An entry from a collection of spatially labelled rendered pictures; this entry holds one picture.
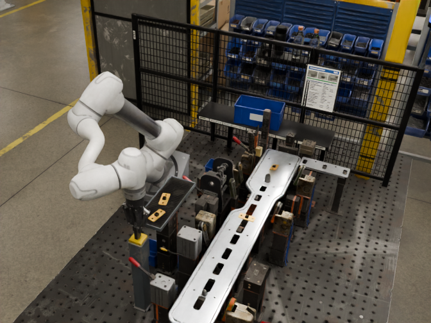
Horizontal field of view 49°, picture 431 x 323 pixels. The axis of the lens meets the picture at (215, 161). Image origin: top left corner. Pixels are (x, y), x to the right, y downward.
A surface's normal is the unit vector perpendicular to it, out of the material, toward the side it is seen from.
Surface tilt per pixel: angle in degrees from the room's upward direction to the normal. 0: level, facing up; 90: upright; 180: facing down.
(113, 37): 89
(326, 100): 90
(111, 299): 0
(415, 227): 0
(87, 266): 0
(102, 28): 89
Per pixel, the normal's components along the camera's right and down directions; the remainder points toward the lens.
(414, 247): 0.04, -0.82
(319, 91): -0.39, 0.52
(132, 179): 0.50, 0.51
